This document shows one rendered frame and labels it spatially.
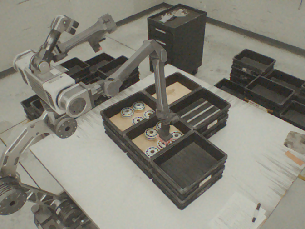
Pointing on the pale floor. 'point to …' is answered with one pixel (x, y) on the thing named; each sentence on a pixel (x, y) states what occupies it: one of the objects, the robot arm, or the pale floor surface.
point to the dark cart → (179, 37)
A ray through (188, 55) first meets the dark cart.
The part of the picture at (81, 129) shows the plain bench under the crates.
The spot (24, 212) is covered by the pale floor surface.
